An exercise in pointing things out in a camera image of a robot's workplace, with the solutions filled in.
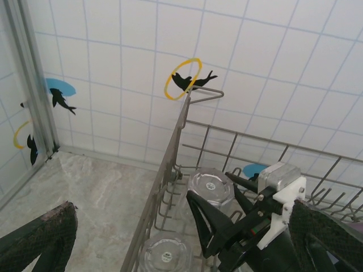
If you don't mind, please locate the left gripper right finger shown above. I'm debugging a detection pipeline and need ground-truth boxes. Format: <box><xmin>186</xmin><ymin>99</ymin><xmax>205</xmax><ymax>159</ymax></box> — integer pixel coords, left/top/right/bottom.
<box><xmin>289</xmin><ymin>199</ymin><xmax>363</xmax><ymax>272</ymax></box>

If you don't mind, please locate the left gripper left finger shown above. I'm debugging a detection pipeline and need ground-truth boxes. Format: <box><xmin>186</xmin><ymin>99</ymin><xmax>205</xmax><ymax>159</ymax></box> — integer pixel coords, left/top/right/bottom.
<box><xmin>0</xmin><ymin>201</ymin><xmax>78</xmax><ymax>272</ymax></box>

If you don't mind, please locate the clear plastic cup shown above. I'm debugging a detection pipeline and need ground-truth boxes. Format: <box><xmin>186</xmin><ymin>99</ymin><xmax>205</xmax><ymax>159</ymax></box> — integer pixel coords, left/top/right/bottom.
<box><xmin>140</xmin><ymin>231</ymin><xmax>194</xmax><ymax>272</ymax></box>
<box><xmin>185</xmin><ymin>167</ymin><xmax>235</xmax><ymax>219</ymax></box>

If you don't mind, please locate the shark blue oval sticker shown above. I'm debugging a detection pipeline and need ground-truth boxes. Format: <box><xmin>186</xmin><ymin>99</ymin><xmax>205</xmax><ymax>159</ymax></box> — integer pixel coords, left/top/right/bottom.
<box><xmin>45</xmin><ymin>78</ymin><xmax>77</xmax><ymax>116</ymax></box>

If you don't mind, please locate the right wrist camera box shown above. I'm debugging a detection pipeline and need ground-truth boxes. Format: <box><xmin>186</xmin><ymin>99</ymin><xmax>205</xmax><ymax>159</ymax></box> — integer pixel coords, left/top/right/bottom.
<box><xmin>257</xmin><ymin>161</ymin><xmax>307</xmax><ymax>250</ymax></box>

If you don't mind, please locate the black fish yellow ring sticker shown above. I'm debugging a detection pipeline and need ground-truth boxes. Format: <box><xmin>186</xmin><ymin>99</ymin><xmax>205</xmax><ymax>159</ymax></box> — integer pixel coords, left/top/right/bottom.
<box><xmin>13</xmin><ymin>118</ymin><xmax>39</xmax><ymax>167</ymax></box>

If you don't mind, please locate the grey wire dish rack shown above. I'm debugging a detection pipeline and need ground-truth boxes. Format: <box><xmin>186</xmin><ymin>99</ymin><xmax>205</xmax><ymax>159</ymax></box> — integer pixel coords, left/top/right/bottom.
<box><xmin>120</xmin><ymin>87</ymin><xmax>363</xmax><ymax>272</ymax></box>

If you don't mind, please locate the seal yellow ring sticker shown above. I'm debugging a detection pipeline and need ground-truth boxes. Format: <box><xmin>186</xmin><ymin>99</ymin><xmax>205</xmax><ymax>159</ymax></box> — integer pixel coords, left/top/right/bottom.
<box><xmin>165</xmin><ymin>57</ymin><xmax>218</xmax><ymax>100</ymax></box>

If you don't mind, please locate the aluminium corner post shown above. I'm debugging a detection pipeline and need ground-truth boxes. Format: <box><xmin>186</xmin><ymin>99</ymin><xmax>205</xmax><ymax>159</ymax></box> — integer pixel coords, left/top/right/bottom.
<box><xmin>2</xmin><ymin>0</ymin><xmax>61</xmax><ymax>164</ymax></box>

